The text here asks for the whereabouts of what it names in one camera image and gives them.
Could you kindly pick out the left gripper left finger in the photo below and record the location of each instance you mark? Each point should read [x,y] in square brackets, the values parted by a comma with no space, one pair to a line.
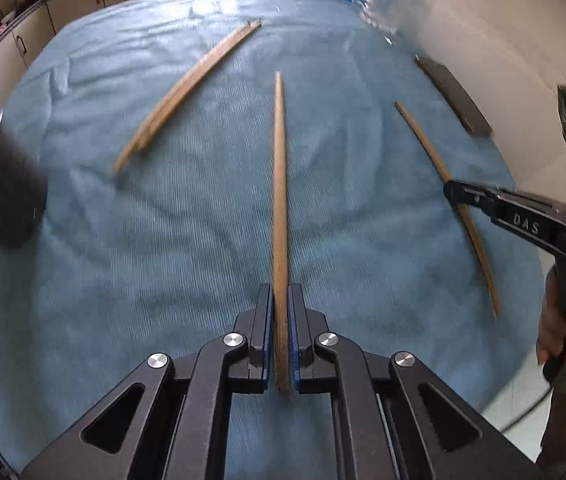
[169,418]

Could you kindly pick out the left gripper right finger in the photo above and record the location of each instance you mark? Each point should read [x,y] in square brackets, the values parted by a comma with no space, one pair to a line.
[392,417]

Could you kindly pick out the wooden chopstick seven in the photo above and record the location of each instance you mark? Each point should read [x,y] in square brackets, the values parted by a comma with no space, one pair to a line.
[280,246]

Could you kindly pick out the wooden chopstick five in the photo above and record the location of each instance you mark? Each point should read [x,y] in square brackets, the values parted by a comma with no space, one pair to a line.
[183,90]

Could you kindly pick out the right hand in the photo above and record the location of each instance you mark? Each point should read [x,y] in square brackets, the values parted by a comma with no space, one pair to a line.
[552,321]

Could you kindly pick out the blue table cloth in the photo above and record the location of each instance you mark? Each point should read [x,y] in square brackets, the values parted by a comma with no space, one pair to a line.
[153,122]

